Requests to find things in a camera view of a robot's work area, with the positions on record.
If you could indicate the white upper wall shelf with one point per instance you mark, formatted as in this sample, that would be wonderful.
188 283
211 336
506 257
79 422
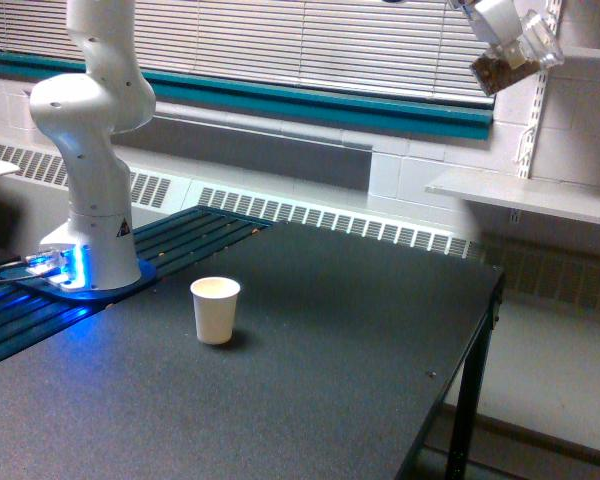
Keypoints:
585 53

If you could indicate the clear plastic cup with nuts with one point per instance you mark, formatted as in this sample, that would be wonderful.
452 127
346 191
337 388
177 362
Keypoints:
535 50

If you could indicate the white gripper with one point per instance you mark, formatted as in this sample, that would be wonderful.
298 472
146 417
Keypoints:
495 22

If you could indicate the white paper cup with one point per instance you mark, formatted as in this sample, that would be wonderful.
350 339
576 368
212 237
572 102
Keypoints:
215 300

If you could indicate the black table leg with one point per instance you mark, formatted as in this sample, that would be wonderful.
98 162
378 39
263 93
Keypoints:
470 389

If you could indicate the baseboard radiator heater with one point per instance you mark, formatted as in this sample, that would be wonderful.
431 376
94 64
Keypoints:
168 194

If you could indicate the blue slatted rail platform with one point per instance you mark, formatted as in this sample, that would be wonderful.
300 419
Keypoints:
170 245

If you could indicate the white wall shelf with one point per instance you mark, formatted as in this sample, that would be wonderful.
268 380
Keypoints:
558 199
585 53

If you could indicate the white lower wall shelf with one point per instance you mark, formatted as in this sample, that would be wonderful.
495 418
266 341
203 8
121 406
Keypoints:
558 199

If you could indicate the white shelf bracket rail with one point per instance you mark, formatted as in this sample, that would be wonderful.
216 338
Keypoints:
527 142

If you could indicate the white window blinds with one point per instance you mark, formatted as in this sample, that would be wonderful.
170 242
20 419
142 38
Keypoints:
420 50

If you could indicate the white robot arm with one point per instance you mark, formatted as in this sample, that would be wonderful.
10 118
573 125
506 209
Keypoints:
79 113

